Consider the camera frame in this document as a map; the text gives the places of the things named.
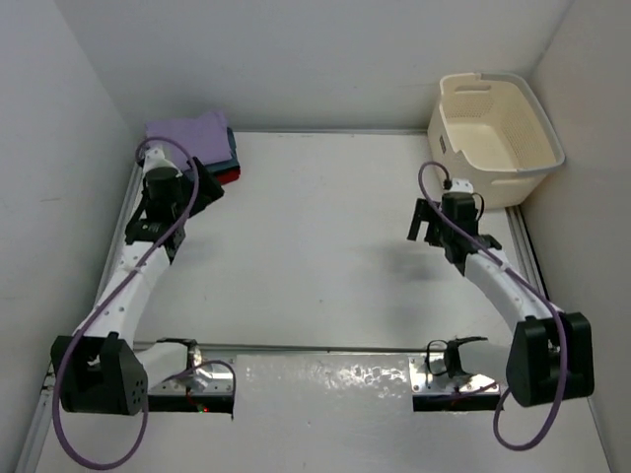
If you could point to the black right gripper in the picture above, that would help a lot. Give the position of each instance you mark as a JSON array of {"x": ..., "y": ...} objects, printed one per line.
[{"x": 431, "y": 229}]

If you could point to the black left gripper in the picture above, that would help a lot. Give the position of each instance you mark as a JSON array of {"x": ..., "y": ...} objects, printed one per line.
[{"x": 201, "y": 184}]

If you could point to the red t shirt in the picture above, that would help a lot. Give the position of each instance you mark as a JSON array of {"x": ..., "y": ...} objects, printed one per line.
[{"x": 228, "y": 175}]

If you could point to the teal t shirt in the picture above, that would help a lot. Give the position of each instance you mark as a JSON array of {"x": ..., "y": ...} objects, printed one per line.
[{"x": 233, "y": 162}]

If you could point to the lavender t shirt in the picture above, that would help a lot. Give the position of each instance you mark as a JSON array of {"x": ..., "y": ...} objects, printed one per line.
[{"x": 203, "y": 137}]

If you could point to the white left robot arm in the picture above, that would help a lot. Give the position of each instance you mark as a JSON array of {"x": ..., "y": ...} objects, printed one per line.
[{"x": 97, "y": 370}]

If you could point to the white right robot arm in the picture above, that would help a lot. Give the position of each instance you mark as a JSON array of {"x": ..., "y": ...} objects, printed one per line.
[{"x": 548, "y": 343}]

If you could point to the cream plastic laundry basket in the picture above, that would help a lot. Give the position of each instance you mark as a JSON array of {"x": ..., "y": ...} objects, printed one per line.
[{"x": 490, "y": 129}]

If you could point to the white front cover panel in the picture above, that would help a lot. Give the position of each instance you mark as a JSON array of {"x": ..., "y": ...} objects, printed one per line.
[{"x": 308, "y": 413}]

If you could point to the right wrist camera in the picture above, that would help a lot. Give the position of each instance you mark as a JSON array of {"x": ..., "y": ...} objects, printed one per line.
[{"x": 458, "y": 185}]

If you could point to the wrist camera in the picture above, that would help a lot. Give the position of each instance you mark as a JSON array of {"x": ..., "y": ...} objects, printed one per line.
[
  {"x": 155, "y": 157},
  {"x": 458, "y": 185}
]

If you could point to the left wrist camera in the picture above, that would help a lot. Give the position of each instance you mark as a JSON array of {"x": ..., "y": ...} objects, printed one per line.
[{"x": 155, "y": 157}]

